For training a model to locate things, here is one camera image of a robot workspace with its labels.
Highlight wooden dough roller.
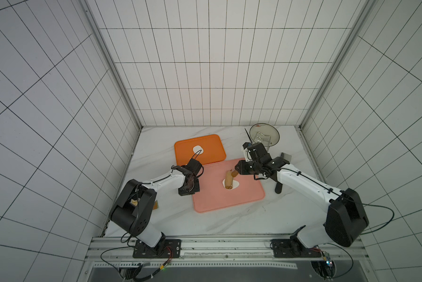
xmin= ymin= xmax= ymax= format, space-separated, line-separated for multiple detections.
xmin=225 ymin=170 xmax=239 ymax=182

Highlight orange silicone mat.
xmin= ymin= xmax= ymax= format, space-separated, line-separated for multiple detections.
xmin=174 ymin=134 xmax=226 ymax=166

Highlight aluminium mounting rail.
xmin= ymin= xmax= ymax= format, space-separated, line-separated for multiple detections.
xmin=79 ymin=235 xmax=377 ymax=282

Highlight pink silicone mat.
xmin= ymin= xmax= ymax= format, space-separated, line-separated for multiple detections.
xmin=192 ymin=159 xmax=265 ymax=213

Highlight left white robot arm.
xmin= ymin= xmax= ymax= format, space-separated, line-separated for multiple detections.
xmin=109 ymin=158 xmax=204 ymax=252

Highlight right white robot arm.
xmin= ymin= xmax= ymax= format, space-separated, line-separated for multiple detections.
xmin=235 ymin=142 xmax=369 ymax=249

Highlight white dough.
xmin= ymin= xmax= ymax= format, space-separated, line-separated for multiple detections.
xmin=222 ymin=179 xmax=240 ymax=190
xmin=193 ymin=145 xmax=204 ymax=155

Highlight green orange flour packet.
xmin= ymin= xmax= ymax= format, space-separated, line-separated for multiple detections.
xmin=152 ymin=201 xmax=159 ymax=210

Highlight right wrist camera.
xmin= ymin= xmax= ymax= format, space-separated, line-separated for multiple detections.
xmin=242 ymin=142 xmax=252 ymax=162

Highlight white dough on orange mat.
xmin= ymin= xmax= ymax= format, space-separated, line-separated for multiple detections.
xmin=193 ymin=145 xmax=204 ymax=155

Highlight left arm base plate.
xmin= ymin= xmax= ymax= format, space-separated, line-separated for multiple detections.
xmin=132 ymin=239 xmax=182 ymax=259

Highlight black handled metal scraper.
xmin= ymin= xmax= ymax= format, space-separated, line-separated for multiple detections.
xmin=275 ymin=152 xmax=292 ymax=194

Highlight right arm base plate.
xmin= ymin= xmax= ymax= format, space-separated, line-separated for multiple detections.
xmin=269 ymin=226 xmax=322 ymax=259

